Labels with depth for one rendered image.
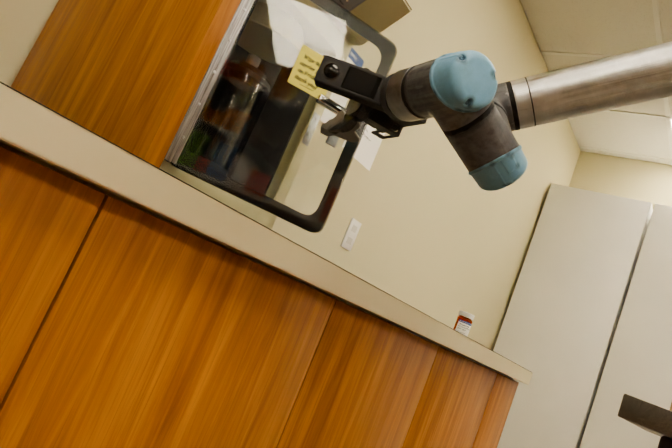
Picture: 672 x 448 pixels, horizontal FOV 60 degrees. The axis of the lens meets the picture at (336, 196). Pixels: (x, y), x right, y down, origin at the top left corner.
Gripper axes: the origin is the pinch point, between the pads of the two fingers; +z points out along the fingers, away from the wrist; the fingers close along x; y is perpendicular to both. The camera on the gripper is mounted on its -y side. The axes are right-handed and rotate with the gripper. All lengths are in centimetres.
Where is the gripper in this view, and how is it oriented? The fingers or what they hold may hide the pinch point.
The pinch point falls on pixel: (331, 105)
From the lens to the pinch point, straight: 101.6
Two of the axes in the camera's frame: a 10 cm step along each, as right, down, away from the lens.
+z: -4.6, -0.1, 8.9
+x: 3.8, -9.1, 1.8
